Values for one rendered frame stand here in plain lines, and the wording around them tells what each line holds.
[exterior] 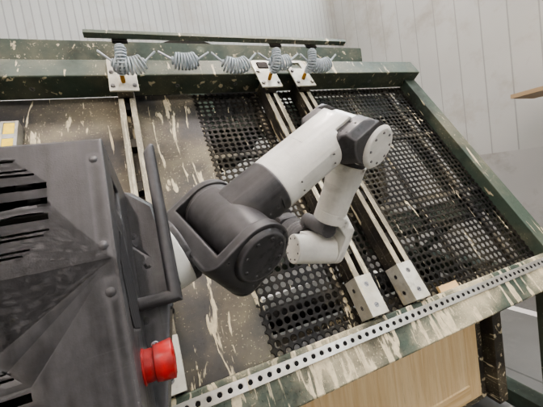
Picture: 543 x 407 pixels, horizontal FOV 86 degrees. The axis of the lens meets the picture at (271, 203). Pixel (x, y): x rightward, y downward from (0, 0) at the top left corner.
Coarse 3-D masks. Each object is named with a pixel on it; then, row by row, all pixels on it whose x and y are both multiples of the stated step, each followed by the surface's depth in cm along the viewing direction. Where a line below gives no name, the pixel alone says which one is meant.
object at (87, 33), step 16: (96, 32) 97; (112, 32) 99; (128, 32) 101; (144, 32) 103; (160, 32) 105; (112, 64) 102; (128, 64) 102; (144, 64) 104; (176, 64) 112; (192, 64) 110; (224, 64) 118; (240, 64) 116; (272, 64) 122; (288, 64) 125; (320, 64) 130
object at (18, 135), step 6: (18, 120) 98; (0, 126) 95; (18, 126) 97; (0, 132) 94; (18, 132) 96; (0, 138) 93; (6, 138) 94; (18, 138) 95; (0, 144) 92; (18, 144) 94
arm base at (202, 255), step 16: (192, 192) 43; (176, 208) 42; (176, 224) 40; (256, 224) 36; (272, 224) 37; (192, 240) 37; (240, 240) 35; (256, 240) 35; (272, 240) 37; (192, 256) 36; (208, 256) 35; (224, 256) 34; (240, 256) 35; (256, 256) 36; (272, 256) 39; (208, 272) 34; (224, 272) 35; (240, 272) 36; (256, 272) 38; (240, 288) 39
